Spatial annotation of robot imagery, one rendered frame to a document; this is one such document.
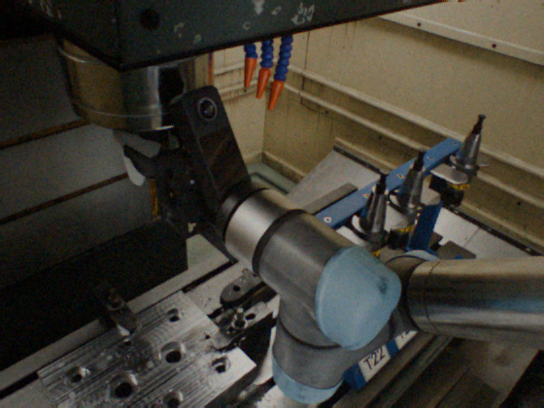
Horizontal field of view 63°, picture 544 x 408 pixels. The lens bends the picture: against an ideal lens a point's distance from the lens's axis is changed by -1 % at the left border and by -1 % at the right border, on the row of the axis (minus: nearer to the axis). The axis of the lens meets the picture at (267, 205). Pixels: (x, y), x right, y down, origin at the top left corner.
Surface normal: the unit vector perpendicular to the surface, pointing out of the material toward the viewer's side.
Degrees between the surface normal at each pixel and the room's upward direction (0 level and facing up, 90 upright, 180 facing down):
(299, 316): 90
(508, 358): 24
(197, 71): 90
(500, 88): 90
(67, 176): 90
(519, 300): 72
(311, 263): 37
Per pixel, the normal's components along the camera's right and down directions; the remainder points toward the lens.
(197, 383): 0.07, -0.80
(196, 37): 0.68, 0.47
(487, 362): -0.24, -0.58
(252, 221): -0.45, -0.30
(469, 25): -0.73, 0.37
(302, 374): -0.33, 0.55
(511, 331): -0.65, 0.61
